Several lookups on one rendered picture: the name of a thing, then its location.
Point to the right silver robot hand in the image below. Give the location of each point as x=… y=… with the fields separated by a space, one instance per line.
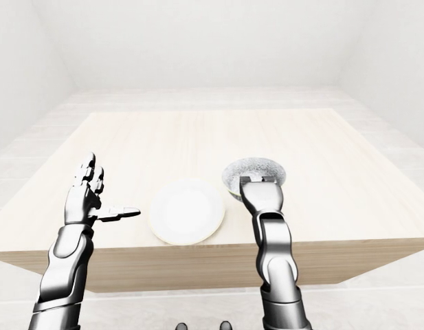
x=261 y=196

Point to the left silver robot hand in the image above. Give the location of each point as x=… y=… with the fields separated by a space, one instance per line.
x=77 y=203

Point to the patterned grey bowl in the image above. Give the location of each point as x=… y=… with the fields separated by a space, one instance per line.
x=239 y=172

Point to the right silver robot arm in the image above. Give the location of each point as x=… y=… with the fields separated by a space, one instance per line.
x=278 y=271

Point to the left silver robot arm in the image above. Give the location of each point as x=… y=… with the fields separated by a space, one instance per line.
x=58 y=271

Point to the white round plate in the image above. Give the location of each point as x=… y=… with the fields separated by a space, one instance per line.
x=187 y=211

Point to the small dark rounded shape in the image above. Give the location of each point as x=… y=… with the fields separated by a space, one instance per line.
x=181 y=326
x=225 y=325

